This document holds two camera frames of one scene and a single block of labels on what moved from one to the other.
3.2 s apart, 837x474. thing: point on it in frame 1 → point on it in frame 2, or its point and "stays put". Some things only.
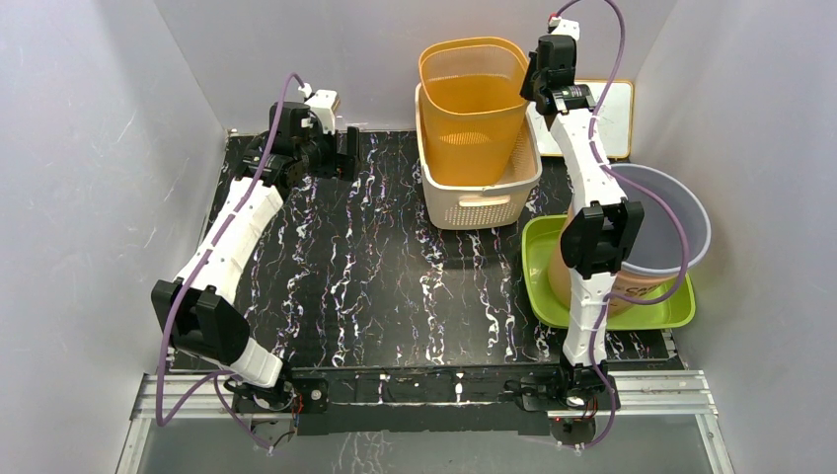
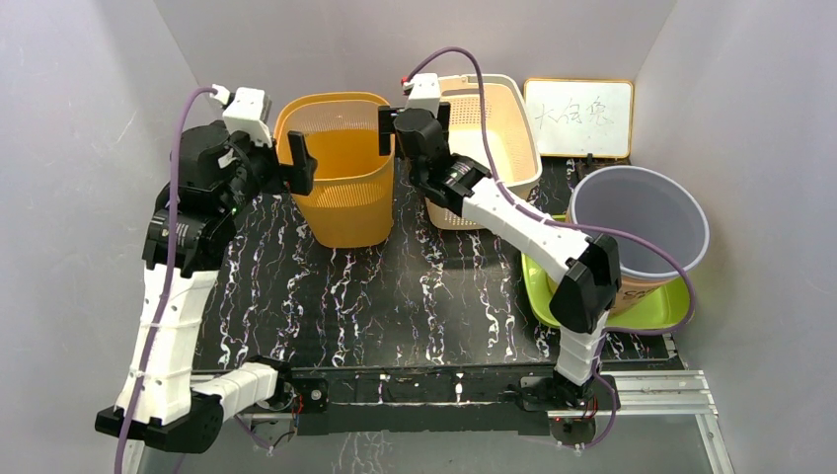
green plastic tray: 540,236 stays put
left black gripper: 346,164 → 300,176
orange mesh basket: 473,104 → 350,203
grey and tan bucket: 660,267 stays put
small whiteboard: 614,114 stays put
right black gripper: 525,91 → 388,115
